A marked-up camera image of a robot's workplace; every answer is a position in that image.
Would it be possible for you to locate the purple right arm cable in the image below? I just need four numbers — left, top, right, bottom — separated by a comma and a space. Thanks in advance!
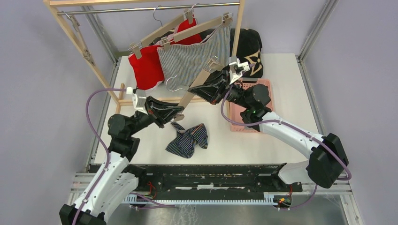
221, 62, 352, 181

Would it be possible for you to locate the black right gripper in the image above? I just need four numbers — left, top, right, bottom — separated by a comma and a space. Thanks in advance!
189, 70, 251, 109

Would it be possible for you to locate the metal hanging rod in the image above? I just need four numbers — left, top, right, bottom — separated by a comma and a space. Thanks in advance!
57, 2, 240, 15

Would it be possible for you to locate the grey striped underwear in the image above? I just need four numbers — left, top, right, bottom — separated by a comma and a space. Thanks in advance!
157, 25, 231, 91

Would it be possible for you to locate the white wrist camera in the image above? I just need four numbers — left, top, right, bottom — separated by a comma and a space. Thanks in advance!
229, 56, 251, 84
126, 87, 148, 114

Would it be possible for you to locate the navy striped underwear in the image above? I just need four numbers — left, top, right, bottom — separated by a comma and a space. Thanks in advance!
166, 122, 208, 158

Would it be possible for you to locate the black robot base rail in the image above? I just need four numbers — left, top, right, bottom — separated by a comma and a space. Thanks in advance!
87, 164, 303, 201

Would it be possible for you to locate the wooden clothes rack frame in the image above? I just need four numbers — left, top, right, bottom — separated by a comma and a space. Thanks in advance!
43, 0, 245, 113

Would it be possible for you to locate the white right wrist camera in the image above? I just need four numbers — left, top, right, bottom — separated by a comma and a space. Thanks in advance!
229, 56, 251, 84

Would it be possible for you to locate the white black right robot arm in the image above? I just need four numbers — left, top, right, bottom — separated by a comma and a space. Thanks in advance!
188, 70, 351, 191

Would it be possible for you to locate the pink plastic basket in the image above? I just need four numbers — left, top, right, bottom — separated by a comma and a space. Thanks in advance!
229, 77, 276, 134

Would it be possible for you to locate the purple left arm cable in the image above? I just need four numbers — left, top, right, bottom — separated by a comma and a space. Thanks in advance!
70, 87, 134, 225

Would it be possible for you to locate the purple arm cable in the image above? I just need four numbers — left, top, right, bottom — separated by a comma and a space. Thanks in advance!
70, 87, 134, 225
221, 62, 352, 181

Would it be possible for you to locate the wooden hanger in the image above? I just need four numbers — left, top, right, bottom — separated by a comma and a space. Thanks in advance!
128, 8, 198, 59
160, 12, 233, 47
165, 56, 223, 110

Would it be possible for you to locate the white slotted cable duct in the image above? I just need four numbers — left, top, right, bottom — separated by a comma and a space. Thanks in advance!
122, 194, 289, 207

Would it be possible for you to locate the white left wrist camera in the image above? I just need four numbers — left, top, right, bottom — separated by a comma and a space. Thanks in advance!
126, 87, 148, 114

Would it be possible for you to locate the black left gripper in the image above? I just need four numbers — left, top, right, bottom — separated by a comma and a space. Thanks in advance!
128, 95, 184, 136

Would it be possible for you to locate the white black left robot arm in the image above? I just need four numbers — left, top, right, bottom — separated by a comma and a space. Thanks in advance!
59, 97, 184, 225

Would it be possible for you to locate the red underwear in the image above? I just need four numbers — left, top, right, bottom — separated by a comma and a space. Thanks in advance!
128, 19, 197, 91

